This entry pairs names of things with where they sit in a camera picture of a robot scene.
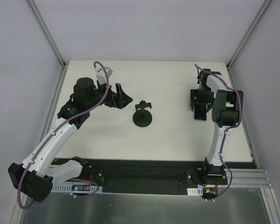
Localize white cable duct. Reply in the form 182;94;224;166
187;187;203;196
51;183;103;194

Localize black phone stand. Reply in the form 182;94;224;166
133;100;153;127

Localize right aluminium frame post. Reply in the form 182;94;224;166
226;0;273;70

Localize aluminium frame post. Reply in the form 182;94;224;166
226;0;273;70
25;0;66;68

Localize aluminium rail profile front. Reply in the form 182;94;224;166
21;164;273;189

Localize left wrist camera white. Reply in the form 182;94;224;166
94;67;113;85

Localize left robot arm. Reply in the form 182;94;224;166
8;77;133;202

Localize left aluminium frame post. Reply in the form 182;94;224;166
25;0;66;68

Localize right white cable duct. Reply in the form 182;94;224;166
187;187;203;196

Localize left white cable duct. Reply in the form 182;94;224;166
51;183;103;194

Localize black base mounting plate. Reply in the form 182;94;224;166
62;158;259;196

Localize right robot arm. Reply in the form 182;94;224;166
190;66;244;187

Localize black smartphone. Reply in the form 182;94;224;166
194;103;207;121

